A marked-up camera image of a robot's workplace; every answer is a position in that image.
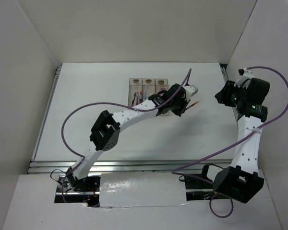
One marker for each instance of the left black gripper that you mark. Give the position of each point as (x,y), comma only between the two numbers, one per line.
(185,103)

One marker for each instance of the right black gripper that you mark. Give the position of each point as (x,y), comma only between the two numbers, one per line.
(223,97)

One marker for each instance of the red black pen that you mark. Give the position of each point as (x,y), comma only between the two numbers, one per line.
(192,105)

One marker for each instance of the red white pen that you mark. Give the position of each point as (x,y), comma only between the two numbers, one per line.
(137,98)

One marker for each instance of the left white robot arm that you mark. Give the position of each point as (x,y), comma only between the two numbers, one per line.
(108,126)

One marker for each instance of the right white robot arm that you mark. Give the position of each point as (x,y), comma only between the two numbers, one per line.
(240,180)

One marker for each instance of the right clear plastic container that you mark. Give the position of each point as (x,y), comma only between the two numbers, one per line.
(161,85)

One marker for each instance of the clear plastic container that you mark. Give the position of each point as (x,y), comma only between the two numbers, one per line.
(148,88)
(135,85)
(161,85)

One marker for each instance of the middle clear plastic container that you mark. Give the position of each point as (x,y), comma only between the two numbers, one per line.
(148,88)

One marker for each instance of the left clear plastic container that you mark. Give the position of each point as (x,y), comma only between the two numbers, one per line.
(135,85)

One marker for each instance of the white cover plate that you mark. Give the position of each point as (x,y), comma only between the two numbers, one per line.
(141,190)

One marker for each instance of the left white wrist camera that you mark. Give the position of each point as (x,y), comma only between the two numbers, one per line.
(190,91)

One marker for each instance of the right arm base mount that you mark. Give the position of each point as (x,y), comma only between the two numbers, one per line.
(196,180)

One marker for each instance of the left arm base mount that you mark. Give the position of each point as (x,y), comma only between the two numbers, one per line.
(84,191)

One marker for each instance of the aluminium frame rail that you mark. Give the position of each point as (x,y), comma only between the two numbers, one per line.
(83,90)

